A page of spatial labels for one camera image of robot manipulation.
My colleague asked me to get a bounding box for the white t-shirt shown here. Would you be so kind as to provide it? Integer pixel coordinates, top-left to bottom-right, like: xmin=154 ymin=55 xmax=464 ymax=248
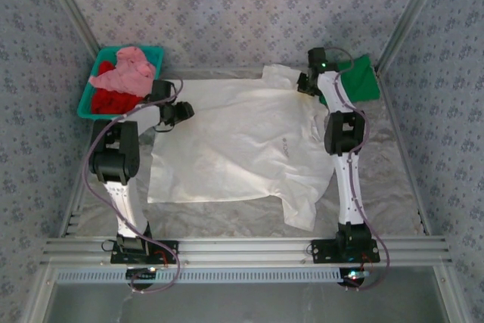
xmin=146 ymin=64 xmax=334 ymax=232

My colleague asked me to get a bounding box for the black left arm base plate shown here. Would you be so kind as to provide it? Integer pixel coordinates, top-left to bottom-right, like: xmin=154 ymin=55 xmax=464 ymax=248
xmin=110 ymin=238 xmax=179 ymax=265

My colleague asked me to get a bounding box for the black right controller board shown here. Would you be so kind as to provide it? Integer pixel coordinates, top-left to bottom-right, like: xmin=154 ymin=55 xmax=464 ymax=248
xmin=338 ymin=266 xmax=371 ymax=290

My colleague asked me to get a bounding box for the aluminium side frame rail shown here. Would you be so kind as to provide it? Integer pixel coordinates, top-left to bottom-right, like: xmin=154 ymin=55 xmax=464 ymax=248
xmin=376 ymin=69 xmax=434 ymax=237
xmin=58 ymin=118 xmax=99 ymax=239

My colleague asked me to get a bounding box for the pink t-shirt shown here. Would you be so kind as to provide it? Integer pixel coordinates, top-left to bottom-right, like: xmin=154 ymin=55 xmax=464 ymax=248
xmin=89 ymin=45 xmax=158 ymax=99

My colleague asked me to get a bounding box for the grey slotted cable duct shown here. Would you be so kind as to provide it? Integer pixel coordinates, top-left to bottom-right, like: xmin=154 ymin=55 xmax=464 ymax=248
xmin=54 ymin=266 xmax=345 ymax=284

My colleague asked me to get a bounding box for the red t-shirt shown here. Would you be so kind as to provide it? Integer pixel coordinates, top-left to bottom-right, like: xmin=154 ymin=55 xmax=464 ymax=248
xmin=90 ymin=60 xmax=147 ymax=116

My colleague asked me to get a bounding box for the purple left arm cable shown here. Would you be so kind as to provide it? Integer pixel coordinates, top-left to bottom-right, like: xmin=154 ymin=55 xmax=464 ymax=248
xmin=83 ymin=79 xmax=185 ymax=294

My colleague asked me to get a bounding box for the black controller board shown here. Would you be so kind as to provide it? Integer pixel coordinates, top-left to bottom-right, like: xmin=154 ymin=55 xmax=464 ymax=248
xmin=126 ymin=266 xmax=159 ymax=290
xmin=338 ymin=266 xmax=371 ymax=290

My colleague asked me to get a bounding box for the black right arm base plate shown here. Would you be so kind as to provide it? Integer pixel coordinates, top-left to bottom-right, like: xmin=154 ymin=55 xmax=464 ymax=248
xmin=310 ymin=238 xmax=380 ymax=265

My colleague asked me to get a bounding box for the green t-shirt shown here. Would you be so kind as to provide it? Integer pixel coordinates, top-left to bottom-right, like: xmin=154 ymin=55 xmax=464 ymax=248
xmin=319 ymin=54 xmax=381 ymax=107

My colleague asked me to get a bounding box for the teal plastic basket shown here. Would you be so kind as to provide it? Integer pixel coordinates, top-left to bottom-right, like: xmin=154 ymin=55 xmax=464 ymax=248
xmin=76 ymin=45 xmax=166 ymax=122

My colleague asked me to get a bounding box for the grey marbled table cover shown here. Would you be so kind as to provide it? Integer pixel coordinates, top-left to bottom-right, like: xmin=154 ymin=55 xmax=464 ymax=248
xmin=66 ymin=67 xmax=430 ymax=241

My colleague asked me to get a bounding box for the aluminium frame post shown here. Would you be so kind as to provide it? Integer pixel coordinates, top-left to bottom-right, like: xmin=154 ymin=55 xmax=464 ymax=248
xmin=36 ymin=0 xmax=103 ymax=57
xmin=374 ymin=0 xmax=453 ymax=74

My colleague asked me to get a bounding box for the black left controller board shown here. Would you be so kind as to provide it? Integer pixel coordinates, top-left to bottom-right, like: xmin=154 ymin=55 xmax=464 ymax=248
xmin=126 ymin=266 xmax=159 ymax=290

